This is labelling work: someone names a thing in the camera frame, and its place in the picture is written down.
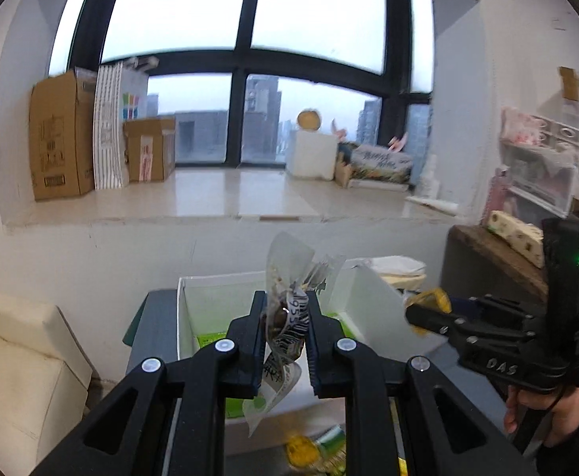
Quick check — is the rolled white paper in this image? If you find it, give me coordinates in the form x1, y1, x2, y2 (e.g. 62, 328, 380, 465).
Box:
406, 196, 458, 216

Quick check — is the white dotted paper bag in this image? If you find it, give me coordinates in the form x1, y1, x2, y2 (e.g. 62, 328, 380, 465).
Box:
93, 57, 149, 190

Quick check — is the green snack packet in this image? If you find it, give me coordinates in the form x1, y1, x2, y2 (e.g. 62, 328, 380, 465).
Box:
284, 426, 347, 475

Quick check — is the printed landscape box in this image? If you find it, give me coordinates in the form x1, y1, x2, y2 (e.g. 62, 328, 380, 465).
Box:
351, 144, 413, 184

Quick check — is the yellow round fruit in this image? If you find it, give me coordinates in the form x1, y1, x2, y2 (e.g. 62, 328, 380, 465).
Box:
297, 109, 322, 131

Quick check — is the large brown cardboard box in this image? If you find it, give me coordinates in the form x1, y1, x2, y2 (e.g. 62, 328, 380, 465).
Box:
29, 68, 97, 201

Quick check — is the small brown cardboard box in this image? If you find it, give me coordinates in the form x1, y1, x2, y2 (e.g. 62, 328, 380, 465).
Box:
123, 115, 176, 183

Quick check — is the wooden side shelf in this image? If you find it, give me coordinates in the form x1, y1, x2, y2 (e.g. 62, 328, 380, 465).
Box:
440, 225, 548, 307

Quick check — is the white storage box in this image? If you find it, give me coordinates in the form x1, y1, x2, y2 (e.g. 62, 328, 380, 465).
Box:
176, 259, 445, 475

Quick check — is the clear dark snack packet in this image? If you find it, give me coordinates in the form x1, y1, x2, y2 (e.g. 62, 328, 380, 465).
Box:
242, 232, 344, 433

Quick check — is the patterned tissue pack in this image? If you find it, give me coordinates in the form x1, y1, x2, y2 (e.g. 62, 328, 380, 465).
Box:
486, 211, 544, 269

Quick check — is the white foam box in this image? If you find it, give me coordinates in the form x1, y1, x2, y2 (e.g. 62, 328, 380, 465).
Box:
285, 129, 338, 180

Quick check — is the person's right hand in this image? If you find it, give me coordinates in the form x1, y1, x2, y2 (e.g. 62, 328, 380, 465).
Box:
504, 386, 579, 447

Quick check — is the cream sofa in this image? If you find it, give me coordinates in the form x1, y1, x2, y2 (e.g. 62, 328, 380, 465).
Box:
0, 293, 93, 475

